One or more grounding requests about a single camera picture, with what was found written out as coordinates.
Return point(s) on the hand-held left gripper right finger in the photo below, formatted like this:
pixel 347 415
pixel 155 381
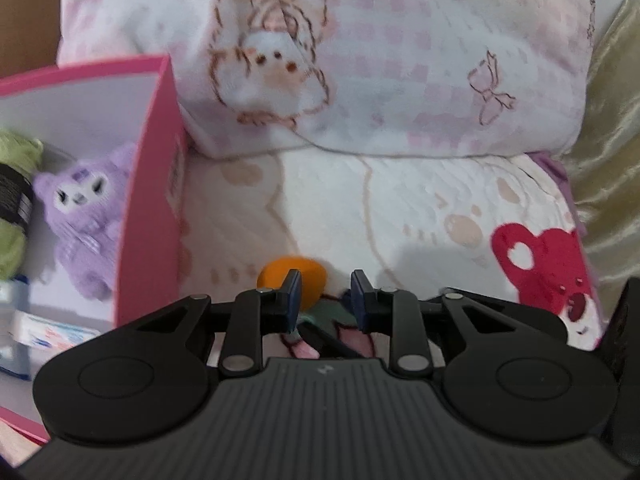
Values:
pixel 357 300

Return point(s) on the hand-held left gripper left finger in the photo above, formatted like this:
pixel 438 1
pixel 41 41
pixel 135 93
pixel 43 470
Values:
pixel 295 300

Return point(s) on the orange toy ball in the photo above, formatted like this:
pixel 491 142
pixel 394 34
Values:
pixel 312 280

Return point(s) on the pink cardboard box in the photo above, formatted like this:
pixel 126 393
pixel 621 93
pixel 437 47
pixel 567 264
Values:
pixel 150 210

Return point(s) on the purple plush toy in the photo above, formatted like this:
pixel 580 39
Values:
pixel 85 240

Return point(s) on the small white tissue pack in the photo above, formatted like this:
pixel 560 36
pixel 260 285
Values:
pixel 55 332

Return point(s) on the green yarn ball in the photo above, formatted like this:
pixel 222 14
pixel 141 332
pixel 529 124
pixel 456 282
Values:
pixel 12 250

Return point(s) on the blue tissue pack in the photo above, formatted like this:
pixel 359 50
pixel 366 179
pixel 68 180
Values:
pixel 12 355

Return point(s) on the purple bed sheet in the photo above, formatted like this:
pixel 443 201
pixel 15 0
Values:
pixel 565 180

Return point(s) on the gold curtain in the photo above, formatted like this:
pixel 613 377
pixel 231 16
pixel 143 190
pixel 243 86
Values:
pixel 615 135

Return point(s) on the pink checked pillow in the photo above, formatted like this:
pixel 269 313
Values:
pixel 400 60

